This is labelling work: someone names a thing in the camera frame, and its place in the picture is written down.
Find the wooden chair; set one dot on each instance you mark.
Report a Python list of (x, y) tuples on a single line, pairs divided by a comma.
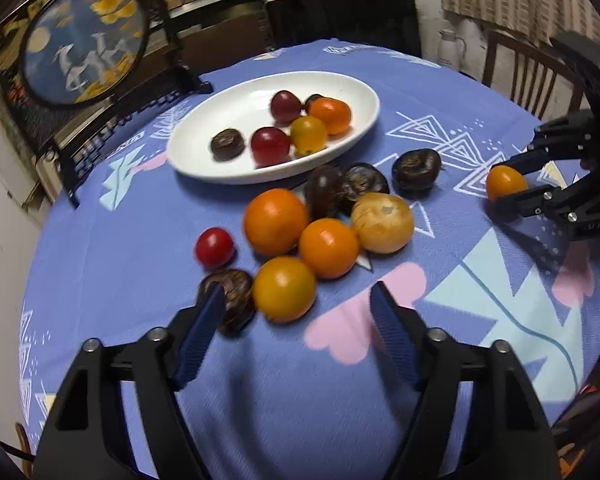
[(495, 60)]

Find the brown cardboard box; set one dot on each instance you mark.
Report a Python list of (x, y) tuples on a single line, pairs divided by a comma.
[(220, 40)]

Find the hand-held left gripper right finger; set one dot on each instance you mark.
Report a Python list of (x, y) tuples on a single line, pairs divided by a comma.
[(392, 332)]

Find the white thermos jug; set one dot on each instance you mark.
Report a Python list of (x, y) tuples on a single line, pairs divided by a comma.
[(460, 45)]

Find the small orange mandarin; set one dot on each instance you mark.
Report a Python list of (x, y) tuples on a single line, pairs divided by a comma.
[(328, 248)]

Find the dark brown water chestnut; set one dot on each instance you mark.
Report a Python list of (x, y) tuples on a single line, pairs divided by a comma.
[(416, 169), (365, 180), (237, 290), (312, 101), (227, 144)]

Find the yellow cherry tomato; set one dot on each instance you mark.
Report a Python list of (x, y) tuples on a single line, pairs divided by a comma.
[(308, 135)]

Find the dark red cherry tomato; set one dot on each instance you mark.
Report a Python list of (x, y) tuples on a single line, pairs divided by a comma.
[(285, 106)]

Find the large orange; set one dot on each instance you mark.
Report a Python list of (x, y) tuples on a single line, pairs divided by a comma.
[(276, 221)]

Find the dark purple tomato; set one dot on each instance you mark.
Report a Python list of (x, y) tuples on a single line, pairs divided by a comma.
[(322, 190)]

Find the black chair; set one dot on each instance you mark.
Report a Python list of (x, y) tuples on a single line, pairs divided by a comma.
[(340, 17)]

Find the pale yellow round fruit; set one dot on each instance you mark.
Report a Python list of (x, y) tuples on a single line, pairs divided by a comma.
[(382, 222)]

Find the white oval plate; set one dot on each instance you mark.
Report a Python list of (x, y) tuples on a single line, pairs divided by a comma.
[(230, 105)]

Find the round deer picture table screen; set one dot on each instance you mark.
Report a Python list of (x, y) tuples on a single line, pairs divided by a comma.
[(80, 45)]

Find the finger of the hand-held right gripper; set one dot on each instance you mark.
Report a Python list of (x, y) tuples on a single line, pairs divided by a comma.
[(525, 202), (535, 157)]

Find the purple printed tablecloth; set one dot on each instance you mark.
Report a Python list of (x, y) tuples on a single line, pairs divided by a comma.
[(130, 240)]

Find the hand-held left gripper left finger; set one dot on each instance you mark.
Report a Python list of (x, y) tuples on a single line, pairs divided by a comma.
[(200, 335)]

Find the yellow-orange cherry tomato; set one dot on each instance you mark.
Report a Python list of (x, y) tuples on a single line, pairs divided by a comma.
[(284, 288)]

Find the orange cherry tomato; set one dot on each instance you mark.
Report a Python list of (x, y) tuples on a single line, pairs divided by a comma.
[(505, 183), (332, 115)]

